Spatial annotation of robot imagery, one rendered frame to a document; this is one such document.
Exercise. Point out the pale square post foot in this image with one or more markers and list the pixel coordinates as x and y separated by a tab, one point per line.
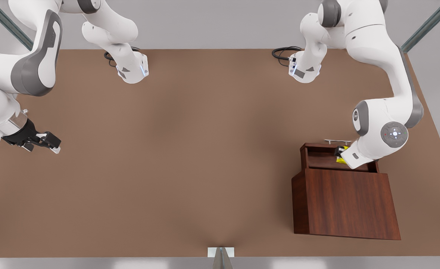
211	252

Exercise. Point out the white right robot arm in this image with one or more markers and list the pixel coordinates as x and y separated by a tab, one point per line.
37	56

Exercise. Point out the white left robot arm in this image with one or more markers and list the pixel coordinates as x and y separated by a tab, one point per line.
373	45

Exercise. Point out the dark wooden cabinet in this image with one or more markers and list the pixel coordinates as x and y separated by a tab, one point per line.
346	203

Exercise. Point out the silver frame post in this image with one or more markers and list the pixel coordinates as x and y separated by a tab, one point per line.
9	24
427	26
221	260

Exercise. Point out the yellow square block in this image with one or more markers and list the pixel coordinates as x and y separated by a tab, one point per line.
341	160

